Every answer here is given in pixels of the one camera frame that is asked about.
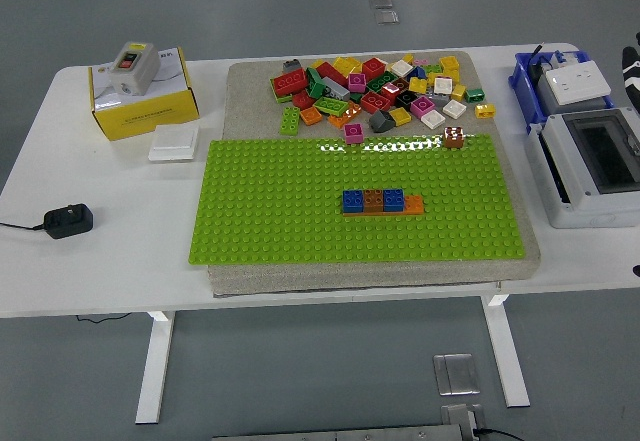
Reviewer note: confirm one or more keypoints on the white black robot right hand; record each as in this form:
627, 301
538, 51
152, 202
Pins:
637, 270

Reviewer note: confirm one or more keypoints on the dark grey toy brick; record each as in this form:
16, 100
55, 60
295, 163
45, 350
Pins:
292, 66

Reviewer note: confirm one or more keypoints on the large red toy brick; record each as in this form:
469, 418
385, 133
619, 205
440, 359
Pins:
290, 81

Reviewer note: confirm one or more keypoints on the light green toy brick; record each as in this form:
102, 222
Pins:
330, 106
289, 121

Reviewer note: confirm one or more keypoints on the white socket panel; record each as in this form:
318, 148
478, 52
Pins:
575, 81

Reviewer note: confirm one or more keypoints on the person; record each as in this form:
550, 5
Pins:
631, 73

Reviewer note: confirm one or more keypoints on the blue plastic bin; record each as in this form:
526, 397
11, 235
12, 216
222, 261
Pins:
520, 78

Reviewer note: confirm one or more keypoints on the black toy brick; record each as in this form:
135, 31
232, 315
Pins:
406, 100

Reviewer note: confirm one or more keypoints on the grey enclosure with window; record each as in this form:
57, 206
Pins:
610, 151

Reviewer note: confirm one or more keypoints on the dark green toy brick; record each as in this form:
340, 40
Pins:
474, 95
315, 86
382, 81

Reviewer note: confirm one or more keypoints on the small yellow toy brick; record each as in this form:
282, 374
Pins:
319, 65
408, 58

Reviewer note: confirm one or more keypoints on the white table leg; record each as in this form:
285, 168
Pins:
505, 351
155, 361

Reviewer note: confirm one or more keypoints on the grey metal bracket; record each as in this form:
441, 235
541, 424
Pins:
460, 418

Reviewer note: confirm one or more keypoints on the black power adapter plug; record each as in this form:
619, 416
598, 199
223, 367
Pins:
68, 221

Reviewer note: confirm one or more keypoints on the blue toy brick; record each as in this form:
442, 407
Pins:
393, 200
416, 73
353, 201

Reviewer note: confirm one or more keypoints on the yellow cardboard box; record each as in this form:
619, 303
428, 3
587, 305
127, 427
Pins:
145, 121

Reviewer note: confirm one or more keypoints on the flat pink toy brick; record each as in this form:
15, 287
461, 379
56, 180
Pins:
420, 62

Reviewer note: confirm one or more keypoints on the grey device box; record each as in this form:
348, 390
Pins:
544, 97

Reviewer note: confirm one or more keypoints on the small orange toy brick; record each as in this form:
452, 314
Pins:
311, 116

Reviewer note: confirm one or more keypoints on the small silver floor plate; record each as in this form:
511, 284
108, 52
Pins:
380, 1
387, 17

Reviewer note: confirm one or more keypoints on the flat green toy brick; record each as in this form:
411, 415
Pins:
282, 98

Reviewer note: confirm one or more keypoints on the long grey toy brick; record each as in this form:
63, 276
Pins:
336, 88

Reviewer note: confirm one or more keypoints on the white wall switch plate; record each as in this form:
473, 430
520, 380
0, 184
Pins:
173, 143

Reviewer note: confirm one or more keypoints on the grey metal bar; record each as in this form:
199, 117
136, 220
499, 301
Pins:
340, 435

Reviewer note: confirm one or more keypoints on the dark grey sloped brick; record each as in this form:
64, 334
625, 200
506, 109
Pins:
382, 122

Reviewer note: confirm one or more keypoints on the large silver floor hatch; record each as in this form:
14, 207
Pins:
456, 374

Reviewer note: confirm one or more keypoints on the small green toy brick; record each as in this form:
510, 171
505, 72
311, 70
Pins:
433, 68

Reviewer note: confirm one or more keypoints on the white toy brick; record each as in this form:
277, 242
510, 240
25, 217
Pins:
433, 119
442, 86
454, 109
401, 68

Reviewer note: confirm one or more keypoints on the grey push-button switch box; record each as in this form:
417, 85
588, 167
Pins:
135, 73

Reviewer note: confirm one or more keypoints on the dark brown toy brick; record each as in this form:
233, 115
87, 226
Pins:
401, 84

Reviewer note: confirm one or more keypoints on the grey-brown mat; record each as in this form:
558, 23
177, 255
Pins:
250, 101

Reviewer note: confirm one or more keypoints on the green studded baseplate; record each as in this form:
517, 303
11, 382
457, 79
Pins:
280, 211

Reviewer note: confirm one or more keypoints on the long orange toy brick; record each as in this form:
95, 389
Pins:
344, 120

